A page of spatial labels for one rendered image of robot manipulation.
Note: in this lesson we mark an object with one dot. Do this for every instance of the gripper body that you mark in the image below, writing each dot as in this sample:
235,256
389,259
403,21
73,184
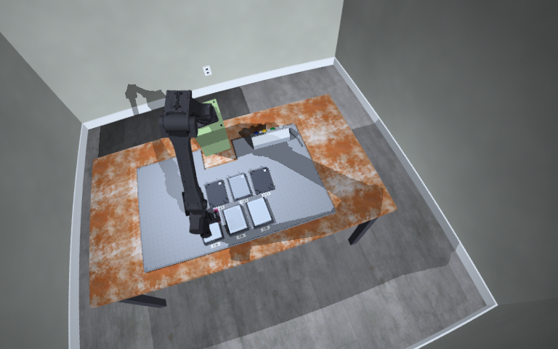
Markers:
215,218

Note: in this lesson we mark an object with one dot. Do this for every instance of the grey button panel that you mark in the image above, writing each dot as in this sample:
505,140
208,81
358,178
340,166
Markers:
271,136

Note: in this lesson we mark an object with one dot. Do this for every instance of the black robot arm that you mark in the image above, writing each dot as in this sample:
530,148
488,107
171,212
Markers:
177,117

